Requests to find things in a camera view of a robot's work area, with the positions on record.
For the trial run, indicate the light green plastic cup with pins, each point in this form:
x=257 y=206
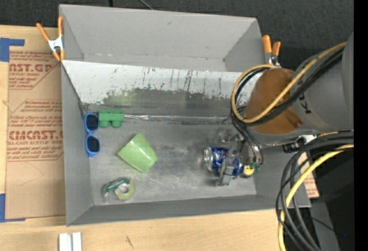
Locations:
x=138 y=153

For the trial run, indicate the brown cardboard board red print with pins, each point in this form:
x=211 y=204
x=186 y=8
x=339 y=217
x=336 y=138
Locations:
x=34 y=140

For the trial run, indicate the green tape dispenser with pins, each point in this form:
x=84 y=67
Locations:
x=120 y=188

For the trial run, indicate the crushed blue drink can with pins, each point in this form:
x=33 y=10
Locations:
x=214 y=157

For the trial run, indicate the blue sunglasses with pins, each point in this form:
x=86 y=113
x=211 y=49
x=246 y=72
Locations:
x=92 y=134

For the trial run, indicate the grey metal bin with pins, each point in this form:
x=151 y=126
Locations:
x=172 y=146

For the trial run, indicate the black cylinder on white bracket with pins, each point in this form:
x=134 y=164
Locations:
x=293 y=146

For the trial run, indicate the green toy brick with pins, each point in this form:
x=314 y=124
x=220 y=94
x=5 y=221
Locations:
x=110 y=118

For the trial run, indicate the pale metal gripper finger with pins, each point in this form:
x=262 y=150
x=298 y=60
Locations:
x=229 y=171
x=224 y=170

